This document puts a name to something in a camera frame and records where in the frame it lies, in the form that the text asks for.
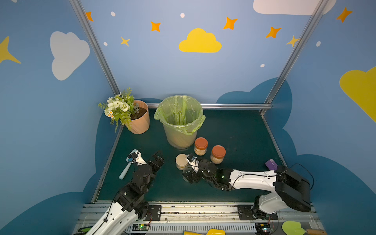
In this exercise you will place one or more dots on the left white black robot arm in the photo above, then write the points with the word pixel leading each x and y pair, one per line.
pixel 129 203

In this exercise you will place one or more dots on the artificial white flower plant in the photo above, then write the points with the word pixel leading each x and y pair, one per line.
pixel 121 108

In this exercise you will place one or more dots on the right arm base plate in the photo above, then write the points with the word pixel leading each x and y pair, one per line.
pixel 251 212

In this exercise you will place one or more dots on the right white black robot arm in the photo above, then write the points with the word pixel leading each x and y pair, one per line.
pixel 286 188

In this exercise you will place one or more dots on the rear brown-lid oatmeal jar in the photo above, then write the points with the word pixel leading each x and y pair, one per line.
pixel 200 146

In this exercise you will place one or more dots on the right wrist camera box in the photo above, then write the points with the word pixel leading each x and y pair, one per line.
pixel 193 162

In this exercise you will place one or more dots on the mesh waste bin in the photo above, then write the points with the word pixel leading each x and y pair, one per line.
pixel 179 140

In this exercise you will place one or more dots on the light blue spatula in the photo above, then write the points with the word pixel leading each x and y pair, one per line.
pixel 124 172

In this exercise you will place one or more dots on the controller board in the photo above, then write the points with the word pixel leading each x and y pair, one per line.
pixel 140 228
pixel 263 229

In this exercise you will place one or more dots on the brown-lid oatmeal jar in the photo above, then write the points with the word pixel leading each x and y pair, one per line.
pixel 217 154
pixel 200 146

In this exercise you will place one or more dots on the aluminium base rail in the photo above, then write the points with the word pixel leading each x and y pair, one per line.
pixel 200 217

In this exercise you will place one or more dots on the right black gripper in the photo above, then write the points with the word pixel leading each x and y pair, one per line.
pixel 194 173

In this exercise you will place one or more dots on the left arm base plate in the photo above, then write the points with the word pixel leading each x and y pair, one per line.
pixel 152 212

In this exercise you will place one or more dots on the purple pink-handled scoop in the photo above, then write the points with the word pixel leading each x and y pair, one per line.
pixel 271 164

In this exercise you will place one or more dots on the beige-lid oatmeal jar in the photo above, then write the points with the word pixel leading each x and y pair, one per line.
pixel 181 161
pixel 188 174

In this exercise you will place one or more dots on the right controller board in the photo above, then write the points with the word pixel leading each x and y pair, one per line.
pixel 263 229

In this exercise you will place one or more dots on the green spatula wooden handle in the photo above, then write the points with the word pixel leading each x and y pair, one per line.
pixel 295 228

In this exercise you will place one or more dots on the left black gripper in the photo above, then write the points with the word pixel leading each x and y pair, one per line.
pixel 154 164

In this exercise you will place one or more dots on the left controller board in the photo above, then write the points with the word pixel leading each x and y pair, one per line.
pixel 140 228

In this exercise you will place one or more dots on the green plastic bin liner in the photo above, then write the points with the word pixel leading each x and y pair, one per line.
pixel 181 113

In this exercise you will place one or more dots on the right brown-lid oatmeal jar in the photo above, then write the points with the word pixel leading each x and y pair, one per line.
pixel 217 154

